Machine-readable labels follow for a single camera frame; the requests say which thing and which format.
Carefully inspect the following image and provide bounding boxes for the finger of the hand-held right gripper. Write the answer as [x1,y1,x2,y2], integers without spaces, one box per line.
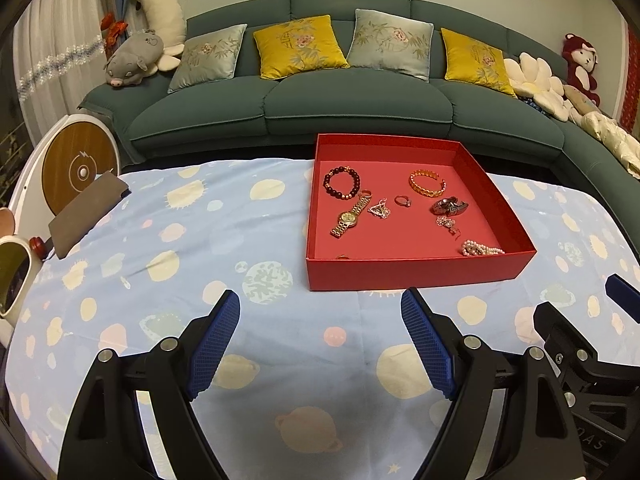
[605,274,640,326]
[532,302,608,366]

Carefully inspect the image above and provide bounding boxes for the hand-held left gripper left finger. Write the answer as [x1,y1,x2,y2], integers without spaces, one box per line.
[57,289,242,480]

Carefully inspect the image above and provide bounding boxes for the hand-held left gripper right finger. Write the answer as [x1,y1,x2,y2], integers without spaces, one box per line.
[400,286,588,480]

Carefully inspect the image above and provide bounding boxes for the red cardboard box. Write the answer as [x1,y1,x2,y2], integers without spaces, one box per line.
[305,133,538,293]

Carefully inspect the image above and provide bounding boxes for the pearl bracelet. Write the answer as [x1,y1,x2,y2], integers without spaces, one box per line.
[461,240,505,257]

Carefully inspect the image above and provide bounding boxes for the gold wrist watch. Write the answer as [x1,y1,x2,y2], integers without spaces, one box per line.
[329,188,375,239]

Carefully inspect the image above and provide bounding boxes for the blue planet printed blanket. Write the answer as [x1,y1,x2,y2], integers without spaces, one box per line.
[5,157,640,480]

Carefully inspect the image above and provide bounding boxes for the silver flower earrings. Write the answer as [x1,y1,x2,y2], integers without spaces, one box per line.
[434,215,463,237]

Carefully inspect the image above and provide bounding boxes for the cream satin cushion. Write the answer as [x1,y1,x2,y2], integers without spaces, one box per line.
[580,112,640,180]

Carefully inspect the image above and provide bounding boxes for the brown flat pouch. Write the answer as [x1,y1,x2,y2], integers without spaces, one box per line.
[47,171,132,260]

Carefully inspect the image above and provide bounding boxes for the tan plush toy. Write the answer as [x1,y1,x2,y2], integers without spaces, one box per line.
[564,84,601,123]

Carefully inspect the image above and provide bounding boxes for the white rabbit-ear mirror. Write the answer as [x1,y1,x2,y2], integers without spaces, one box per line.
[0,207,45,318]

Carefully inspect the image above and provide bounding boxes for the white flower shaped cushion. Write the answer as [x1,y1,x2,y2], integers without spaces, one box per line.
[502,51,576,122]

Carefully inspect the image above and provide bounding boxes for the red monkey plush toy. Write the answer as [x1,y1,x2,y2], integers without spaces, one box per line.
[561,33,601,107]

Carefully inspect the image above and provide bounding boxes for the white round wooden device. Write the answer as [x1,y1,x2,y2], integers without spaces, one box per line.
[7,112,121,221]

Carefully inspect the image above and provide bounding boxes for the green fabric sofa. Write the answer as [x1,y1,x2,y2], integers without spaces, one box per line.
[77,0,640,201]

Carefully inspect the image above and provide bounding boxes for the yellow embroidered cushion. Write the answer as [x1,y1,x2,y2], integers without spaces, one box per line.
[440,27,518,97]
[252,15,350,80]

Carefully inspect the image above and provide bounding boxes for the dark glass cabinet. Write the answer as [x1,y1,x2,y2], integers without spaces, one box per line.
[0,110,31,201]

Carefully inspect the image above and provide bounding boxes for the pale blue embroidered cushion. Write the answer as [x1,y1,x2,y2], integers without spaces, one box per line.
[346,8,435,82]
[167,23,248,94]

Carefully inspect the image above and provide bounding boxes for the grey pig plush toy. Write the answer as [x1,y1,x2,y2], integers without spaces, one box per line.
[103,29,166,88]

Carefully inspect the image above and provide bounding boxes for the white sheer curtain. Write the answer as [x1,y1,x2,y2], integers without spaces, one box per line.
[15,0,118,146]

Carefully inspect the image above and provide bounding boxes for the red fish ornament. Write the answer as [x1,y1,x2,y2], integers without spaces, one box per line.
[100,12,128,48]

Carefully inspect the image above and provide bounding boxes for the white cow plush toy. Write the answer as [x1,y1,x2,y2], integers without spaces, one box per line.
[131,0,187,73]

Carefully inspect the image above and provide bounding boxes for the gold chain bangle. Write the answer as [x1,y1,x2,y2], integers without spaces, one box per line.
[409,170,447,198]

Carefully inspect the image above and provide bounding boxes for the dark bead bracelet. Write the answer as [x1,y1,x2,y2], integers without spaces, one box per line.
[322,166,361,201]

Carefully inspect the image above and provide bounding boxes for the red wall hanging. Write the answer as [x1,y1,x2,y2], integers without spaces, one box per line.
[620,25,640,131]

